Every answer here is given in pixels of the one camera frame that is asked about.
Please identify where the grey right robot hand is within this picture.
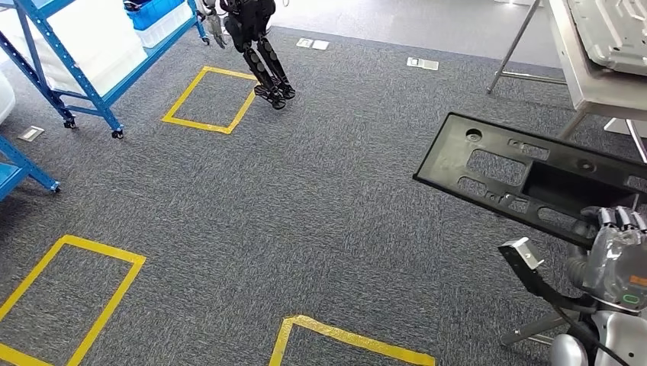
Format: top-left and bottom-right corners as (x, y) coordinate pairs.
(565, 204), (647, 312)

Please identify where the grey sheet metal panel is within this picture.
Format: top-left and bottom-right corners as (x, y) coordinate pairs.
(565, 0), (647, 78)

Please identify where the yellow floor tape square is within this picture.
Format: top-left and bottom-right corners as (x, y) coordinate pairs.
(160, 66), (259, 136)
(268, 314), (436, 366)
(0, 234), (147, 366)

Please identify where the white plastic crate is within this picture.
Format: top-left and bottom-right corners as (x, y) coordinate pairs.
(50, 55), (147, 98)
(134, 2), (195, 49)
(0, 5), (137, 56)
(30, 35), (147, 77)

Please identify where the long silver floor socket plate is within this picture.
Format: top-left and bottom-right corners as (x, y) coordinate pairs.
(405, 56), (439, 72)

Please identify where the black plastic panel part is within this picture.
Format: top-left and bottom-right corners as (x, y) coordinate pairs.
(412, 111), (647, 249)

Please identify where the black humanoid robot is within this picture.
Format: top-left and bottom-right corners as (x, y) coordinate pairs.
(195, 0), (298, 111)

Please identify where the stainless steel table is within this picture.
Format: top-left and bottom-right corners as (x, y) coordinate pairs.
(486, 0), (647, 165)

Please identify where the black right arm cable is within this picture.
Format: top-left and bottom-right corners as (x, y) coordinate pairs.
(551, 303), (633, 366)

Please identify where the blue metal shelf rack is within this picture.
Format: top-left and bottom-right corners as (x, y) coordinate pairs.
(0, 135), (62, 203)

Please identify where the blue plastic crate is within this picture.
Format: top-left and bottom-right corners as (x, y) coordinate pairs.
(124, 0), (185, 31)

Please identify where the blue shelf rack with casters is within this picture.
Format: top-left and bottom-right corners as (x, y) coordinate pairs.
(0, 0), (211, 140)

